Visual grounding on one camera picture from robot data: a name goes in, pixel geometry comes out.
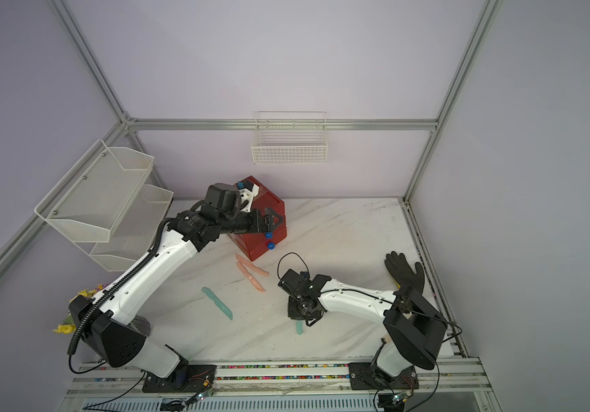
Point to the pink fruit knife upper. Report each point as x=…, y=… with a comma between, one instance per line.
x=246, y=264

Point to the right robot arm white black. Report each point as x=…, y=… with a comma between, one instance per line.
x=415, y=329

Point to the black work glove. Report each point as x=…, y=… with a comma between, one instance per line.
x=403, y=273

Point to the pink fruit knife lower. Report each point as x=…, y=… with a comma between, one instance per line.
x=252, y=279

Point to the pink fruit knife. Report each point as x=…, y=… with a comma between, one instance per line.
x=252, y=279
x=246, y=264

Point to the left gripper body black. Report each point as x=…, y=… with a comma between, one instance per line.
x=250, y=223

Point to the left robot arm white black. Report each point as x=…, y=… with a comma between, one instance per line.
x=104, y=321

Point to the red drawer cabinet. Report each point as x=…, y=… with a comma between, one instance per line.
x=255, y=245

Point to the white mesh two-tier shelf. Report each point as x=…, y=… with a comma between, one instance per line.
x=107, y=206

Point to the white wire wall basket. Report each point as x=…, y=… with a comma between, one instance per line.
x=290, y=138

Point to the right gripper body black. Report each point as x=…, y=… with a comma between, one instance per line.
x=297, y=309

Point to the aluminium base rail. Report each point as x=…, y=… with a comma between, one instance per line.
x=283, y=379

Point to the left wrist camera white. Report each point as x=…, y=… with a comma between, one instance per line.
x=248, y=192

